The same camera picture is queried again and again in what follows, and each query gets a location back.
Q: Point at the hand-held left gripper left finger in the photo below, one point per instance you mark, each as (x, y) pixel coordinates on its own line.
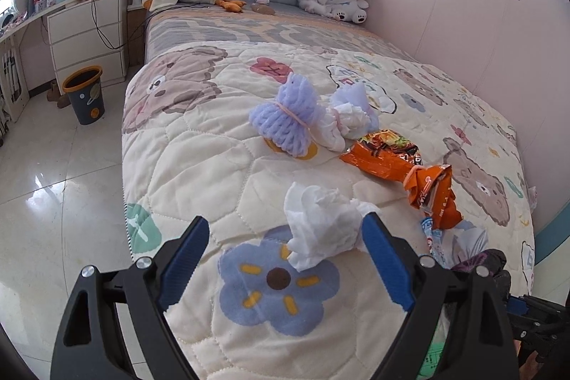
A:
(187, 260)

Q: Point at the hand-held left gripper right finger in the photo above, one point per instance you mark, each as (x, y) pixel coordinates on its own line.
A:
(383, 255)

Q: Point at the white tissue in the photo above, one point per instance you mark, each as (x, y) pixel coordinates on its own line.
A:
(320, 224)

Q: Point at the white drawer nightstand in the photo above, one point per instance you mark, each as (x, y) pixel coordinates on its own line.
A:
(84, 32)

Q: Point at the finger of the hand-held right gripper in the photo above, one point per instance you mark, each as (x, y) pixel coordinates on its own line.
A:
(539, 322)

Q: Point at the brown slipper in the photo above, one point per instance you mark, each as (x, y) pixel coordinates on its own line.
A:
(55, 93)

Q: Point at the purple foam net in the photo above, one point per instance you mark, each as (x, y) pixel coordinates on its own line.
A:
(285, 113)

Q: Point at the orange snack bag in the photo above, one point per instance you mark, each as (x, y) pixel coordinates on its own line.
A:
(383, 157)

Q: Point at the white and lilac paper bundle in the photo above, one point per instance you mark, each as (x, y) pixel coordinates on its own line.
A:
(343, 126)

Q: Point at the round dark waste bin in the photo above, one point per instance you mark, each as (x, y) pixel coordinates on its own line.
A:
(87, 104)

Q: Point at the dark cloth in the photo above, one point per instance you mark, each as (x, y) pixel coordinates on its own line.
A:
(485, 268)

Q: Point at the white desk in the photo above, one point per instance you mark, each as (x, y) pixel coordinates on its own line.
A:
(13, 35)

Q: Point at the small brown plush toy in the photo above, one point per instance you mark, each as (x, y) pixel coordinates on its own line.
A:
(262, 8)

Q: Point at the blue white candy wrapper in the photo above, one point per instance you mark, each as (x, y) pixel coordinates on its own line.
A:
(431, 233)

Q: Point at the grey orange patterned bed sheet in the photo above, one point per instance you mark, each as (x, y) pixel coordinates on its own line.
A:
(267, 28)

